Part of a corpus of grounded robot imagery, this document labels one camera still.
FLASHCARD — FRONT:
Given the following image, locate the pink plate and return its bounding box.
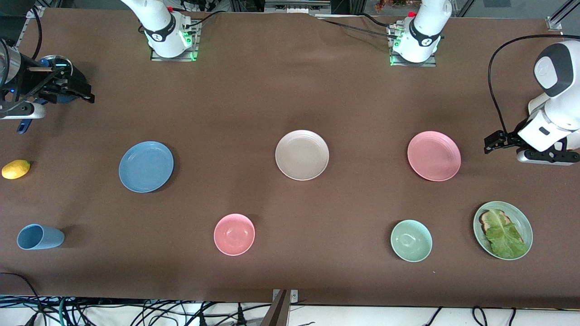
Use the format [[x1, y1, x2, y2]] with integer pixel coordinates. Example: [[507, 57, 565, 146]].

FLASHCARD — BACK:
[[407, 131, 462, 182]]

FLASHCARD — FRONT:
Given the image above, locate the blue plate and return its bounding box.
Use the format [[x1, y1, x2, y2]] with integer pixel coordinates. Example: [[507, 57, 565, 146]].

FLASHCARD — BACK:
[[118, 141, 174, 194]]

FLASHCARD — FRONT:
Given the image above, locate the glass pan lid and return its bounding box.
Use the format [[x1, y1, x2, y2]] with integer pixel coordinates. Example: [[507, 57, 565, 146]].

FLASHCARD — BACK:
[[40, 55, 73, 77]]

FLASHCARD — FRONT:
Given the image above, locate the blue saucepan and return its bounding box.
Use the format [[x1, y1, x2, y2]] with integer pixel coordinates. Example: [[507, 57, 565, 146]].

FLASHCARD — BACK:
[[17, 55, 89, 134]]

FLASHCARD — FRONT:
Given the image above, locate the yellow lemon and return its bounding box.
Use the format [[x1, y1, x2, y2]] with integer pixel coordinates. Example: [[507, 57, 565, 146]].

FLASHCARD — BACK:
[[1, 159, 31, 180]]

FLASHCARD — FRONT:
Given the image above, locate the toast bread slice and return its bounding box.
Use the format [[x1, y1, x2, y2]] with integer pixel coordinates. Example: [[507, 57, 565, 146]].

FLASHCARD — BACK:
[[479, 209, 526, 247]]

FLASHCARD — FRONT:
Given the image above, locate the green plate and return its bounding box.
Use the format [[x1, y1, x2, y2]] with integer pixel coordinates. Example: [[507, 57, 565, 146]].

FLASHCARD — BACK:
[[473, 201, 533, 261]]

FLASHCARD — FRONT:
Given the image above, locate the green lettuce leaf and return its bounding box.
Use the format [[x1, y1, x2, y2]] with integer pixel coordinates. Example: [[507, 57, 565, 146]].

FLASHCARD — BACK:
[[485, 209, 529, 259]]

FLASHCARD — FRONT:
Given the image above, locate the green bowl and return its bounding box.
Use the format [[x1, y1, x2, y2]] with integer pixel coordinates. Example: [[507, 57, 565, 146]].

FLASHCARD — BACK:
[[390, 220, 433, 263]]

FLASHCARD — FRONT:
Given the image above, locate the blue cup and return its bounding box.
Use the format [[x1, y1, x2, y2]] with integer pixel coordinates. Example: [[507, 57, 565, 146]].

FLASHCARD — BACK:
[[17, 224, 65, 250]]

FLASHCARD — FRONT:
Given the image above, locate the orange red background object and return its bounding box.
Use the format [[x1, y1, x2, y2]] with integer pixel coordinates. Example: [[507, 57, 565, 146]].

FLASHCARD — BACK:
[[374, 0, 424, 12]]

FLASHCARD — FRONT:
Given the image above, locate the beige plate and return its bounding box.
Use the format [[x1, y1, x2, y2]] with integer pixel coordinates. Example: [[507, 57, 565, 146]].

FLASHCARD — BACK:
[[275, 130, 330, 181]]

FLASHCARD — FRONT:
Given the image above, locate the brown table cloth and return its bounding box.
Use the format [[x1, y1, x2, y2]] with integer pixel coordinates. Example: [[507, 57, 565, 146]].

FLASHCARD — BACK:
[[0, 8, 580, 309]]

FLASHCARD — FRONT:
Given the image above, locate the pink bowl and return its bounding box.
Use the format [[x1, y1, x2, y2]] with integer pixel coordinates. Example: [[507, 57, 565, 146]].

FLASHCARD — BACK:
[[213, 213, 256, 256]]

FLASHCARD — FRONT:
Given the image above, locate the grey metal box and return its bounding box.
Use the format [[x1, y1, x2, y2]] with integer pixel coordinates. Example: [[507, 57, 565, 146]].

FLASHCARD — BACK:
[[264, 0, 332, 14]]

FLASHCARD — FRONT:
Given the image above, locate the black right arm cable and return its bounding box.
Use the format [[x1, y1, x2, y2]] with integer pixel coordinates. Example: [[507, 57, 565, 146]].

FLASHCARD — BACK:
[[26, 5, 43, 60]]

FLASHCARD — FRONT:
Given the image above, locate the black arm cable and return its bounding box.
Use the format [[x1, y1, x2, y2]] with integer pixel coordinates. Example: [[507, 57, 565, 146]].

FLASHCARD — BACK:
[[26, 5, 43, 60], [488, 34, 580, 134]]

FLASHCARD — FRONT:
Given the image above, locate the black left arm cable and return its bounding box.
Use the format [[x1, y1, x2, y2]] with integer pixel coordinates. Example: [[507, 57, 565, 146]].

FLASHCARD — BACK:
[[488, 34, 580, 134]]

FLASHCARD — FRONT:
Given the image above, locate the aluminium frame profile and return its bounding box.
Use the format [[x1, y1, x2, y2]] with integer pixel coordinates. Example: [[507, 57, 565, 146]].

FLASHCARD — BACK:
[[546, 0, 580, 32], [16, 5, 47, 49]]

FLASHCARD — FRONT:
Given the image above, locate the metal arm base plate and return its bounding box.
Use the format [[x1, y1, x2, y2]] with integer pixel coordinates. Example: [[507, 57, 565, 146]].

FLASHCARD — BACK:
[[389, 23, 438, 67], [150, 20, 200, 62]]

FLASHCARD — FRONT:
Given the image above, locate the black base power cable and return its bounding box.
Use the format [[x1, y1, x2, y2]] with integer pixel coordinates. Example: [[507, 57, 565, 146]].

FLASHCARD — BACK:
[[184, 9, 227, 29], [317, 16, 395, 37]]

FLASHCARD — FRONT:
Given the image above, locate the dark mount post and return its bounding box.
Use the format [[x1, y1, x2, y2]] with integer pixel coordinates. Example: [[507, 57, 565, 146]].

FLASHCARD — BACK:
[[261, 290, 290, 326]]

